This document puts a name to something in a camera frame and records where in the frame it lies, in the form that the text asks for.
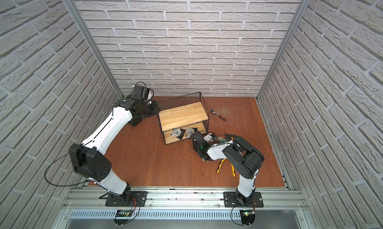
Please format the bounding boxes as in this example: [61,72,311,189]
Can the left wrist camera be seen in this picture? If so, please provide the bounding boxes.
[129,85,154,102]

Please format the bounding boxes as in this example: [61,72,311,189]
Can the green floral tea bag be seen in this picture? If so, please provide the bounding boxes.
[216,136,230,144]

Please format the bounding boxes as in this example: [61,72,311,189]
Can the aluminium corner post left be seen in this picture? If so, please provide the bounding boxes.
[62,0,123,98]

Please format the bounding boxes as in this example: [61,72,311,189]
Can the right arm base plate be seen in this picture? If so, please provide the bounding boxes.
[223,191,264,208]

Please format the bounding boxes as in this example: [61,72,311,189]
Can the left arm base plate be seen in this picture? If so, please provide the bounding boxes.
[100,190,148,207]

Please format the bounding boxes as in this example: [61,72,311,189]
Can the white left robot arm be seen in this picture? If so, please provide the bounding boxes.
[69,98,160,196]

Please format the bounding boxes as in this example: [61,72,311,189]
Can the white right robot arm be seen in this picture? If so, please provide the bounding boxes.
[190,131,264,200]

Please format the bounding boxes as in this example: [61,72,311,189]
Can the aluminium corner post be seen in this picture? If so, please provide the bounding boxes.
[62,0,123,98]
[256,0,311,102]

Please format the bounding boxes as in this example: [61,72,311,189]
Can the white black tea bag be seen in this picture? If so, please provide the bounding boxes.
[186,127,198,138]
[170,128,186,140]

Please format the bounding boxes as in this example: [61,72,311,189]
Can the yellow black pliers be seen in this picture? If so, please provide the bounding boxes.
[216,158,236,178]

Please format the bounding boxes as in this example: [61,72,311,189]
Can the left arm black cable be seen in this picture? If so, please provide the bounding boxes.
[44,152,93,188]

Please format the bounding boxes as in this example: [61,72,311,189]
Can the controller board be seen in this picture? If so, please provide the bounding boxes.
[114,210,135,226]
[239,210,256,227]

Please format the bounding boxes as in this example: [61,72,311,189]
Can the black wire mesh wooden shelf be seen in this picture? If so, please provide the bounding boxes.
[157,91,209,145]

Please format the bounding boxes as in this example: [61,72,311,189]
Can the aluminium corner post right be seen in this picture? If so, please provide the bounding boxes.
[256,0,311,102]

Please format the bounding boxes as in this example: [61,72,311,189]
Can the aluminium front rail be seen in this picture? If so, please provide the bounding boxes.
[62,186,308,210]

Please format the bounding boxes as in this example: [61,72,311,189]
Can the red black ratchet wrench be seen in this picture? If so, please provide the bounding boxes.
[210,108,227,121]

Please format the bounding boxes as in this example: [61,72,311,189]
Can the left controller board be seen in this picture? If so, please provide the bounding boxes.
[114,210,135,226]

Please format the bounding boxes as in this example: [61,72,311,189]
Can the right controller board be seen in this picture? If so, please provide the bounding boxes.
[239,210,256,227]

